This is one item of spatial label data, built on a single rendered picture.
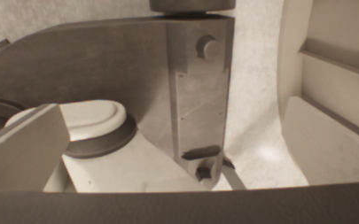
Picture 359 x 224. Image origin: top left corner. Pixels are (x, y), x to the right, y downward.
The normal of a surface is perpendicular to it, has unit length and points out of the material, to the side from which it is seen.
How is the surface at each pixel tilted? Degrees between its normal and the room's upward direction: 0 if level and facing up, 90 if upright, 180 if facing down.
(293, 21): 0
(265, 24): 0
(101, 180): 90
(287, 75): 0
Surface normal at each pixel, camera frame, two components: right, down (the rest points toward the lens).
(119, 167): -0.04, -0.87
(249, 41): 0.20, 0.48
